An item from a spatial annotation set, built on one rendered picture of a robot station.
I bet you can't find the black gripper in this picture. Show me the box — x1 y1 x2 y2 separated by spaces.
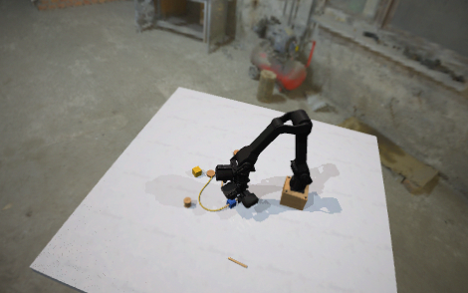
233 177 259 209

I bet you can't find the round tan wooden button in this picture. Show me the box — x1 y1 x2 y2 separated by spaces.
207 169 215 178

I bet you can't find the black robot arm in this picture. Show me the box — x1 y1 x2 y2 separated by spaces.
215 109 313 200

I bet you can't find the blue block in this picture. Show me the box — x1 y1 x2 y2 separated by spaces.
226 199 237 209

